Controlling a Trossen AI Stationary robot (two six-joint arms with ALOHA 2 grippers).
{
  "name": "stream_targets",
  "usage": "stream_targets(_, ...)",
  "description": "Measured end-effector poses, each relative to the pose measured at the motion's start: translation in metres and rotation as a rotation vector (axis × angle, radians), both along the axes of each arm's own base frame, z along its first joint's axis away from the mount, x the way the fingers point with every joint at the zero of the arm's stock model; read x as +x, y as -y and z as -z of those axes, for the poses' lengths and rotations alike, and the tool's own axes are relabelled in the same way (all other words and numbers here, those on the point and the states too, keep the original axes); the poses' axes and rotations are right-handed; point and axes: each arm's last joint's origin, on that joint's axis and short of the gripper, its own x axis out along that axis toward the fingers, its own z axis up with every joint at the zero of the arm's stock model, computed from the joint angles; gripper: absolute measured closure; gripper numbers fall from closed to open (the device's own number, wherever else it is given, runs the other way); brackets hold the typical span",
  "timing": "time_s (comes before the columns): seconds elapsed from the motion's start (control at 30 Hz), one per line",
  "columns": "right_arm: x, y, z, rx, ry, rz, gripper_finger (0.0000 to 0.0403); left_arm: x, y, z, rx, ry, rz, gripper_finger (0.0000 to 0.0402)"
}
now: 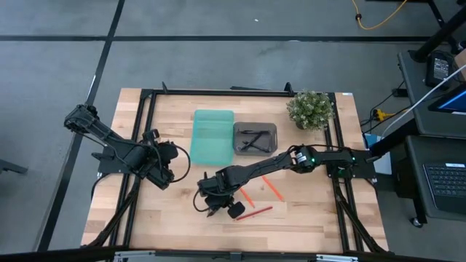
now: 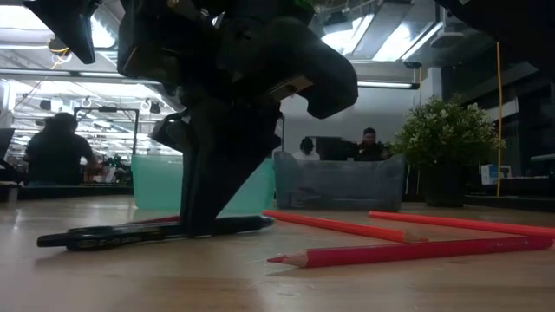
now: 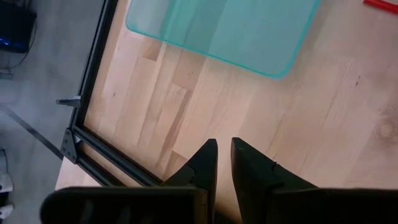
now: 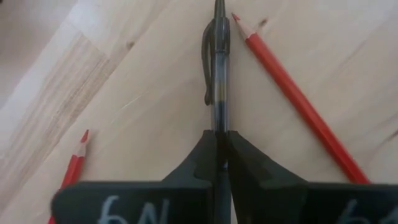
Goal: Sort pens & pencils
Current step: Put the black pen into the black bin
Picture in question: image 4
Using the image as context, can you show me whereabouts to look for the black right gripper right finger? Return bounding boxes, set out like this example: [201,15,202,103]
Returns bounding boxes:
[228,130,398,224]

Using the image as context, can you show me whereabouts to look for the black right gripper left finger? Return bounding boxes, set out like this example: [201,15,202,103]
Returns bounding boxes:
[51,129,218,224]

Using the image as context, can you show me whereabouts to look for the dark red wooden pencil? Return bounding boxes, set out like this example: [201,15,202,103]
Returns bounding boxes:
[231,12,371,185]

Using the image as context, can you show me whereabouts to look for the black clear retractable pen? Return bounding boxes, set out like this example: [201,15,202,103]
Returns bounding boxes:
[201,0,233,224]

